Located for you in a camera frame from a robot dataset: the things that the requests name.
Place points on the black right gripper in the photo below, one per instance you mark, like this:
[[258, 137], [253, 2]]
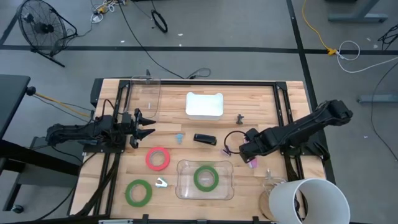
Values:
[[252, 149]]

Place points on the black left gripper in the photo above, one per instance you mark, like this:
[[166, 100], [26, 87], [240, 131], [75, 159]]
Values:
[[130, 124]]

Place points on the pink staple remover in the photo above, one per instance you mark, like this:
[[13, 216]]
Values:
[[253, 164]]

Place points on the purple staple remover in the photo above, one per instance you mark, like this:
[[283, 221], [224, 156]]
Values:
[[226, 152]]

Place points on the black staple remover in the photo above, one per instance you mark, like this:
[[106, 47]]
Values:
[[239, 119]]

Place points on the pink tape roll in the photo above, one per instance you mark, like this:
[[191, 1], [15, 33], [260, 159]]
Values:
[[147, 160]]

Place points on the light blue staple remover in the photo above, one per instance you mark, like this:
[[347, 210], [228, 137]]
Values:
[[179, 137]]

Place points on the black stapler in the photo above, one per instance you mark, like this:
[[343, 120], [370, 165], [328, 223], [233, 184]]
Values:
[[205, 139]]

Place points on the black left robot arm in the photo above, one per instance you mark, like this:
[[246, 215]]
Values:
[[74, 130]]

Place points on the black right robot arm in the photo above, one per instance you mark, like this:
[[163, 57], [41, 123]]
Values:
[[304, 127]]

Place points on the white staple remover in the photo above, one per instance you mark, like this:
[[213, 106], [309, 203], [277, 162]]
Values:
[[161, 183]]

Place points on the green tape roll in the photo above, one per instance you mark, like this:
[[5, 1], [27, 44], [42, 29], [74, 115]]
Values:
[[127, 194], [196, 181]]

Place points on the tall clear plastic bin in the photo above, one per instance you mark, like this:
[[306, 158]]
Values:
[[146, 93]]

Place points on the clear glass lamp stem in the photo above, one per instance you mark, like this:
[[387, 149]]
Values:
[[269, 182]]

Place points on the round wooden lamp base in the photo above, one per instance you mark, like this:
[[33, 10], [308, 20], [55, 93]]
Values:
[[264, 205]]

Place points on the wide clear plastic bin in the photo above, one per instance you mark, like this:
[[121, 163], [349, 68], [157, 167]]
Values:
[[184, 169]]

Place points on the white plastic bin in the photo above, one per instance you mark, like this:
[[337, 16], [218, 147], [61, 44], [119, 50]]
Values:
[[204, 105]]

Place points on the silver bar at table edge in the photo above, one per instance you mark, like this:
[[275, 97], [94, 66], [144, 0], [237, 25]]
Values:
[[115, 221]]

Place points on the black side table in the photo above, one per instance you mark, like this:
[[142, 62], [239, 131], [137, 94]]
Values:
[[12, 93]]

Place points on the grey desk foot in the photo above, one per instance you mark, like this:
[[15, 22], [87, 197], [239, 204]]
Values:
[[379, 99], [357, 17]]

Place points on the black floor fan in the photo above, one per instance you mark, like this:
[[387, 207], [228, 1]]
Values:
[[43, 28]]

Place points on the black aluminium table frame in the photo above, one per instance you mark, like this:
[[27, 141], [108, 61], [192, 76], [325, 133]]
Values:
[[217, 82]]

